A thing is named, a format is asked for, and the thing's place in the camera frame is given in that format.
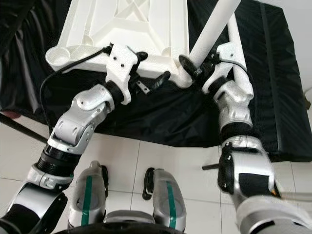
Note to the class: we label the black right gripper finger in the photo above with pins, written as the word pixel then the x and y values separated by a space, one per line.
pixel 188 66

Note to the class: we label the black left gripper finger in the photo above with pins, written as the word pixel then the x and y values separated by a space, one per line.
pixel 140 56
pixel 158 81

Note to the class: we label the white plastic table leg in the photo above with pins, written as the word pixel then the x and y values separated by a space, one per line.
pixel 235 34
pixel 212 29

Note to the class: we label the white plastic table top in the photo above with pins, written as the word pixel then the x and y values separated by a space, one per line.
pixel 102 24

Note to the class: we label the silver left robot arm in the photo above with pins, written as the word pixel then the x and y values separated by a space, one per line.
pixel 83 117

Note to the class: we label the black metal table leg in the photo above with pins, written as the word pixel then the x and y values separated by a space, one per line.
pixel 210 166
pixel 24 129

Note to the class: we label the silver right robot leg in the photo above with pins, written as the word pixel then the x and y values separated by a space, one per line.
pixel 165 195

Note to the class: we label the silver robot leg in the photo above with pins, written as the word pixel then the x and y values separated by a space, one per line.
pixel 165 195
pixel 99 192

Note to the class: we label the silver left robot leg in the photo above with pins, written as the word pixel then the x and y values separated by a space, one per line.
pixel 99 192

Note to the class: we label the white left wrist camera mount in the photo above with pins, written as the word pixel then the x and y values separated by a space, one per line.
pixel 122 63

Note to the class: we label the white pedestal fan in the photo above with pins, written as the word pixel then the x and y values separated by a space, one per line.
pixel 297 195

